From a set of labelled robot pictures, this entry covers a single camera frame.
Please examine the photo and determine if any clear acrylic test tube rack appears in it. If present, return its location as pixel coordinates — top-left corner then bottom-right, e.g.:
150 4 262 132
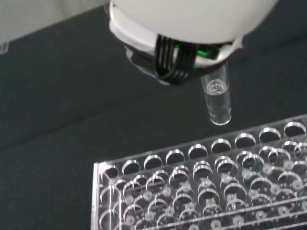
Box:
91 114 307 230

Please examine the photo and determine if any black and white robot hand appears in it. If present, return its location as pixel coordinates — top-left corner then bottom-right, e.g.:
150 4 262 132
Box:
108 0 279 86

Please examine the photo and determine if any black bench cloth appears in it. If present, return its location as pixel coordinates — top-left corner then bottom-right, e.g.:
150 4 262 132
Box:
0 4 307 230

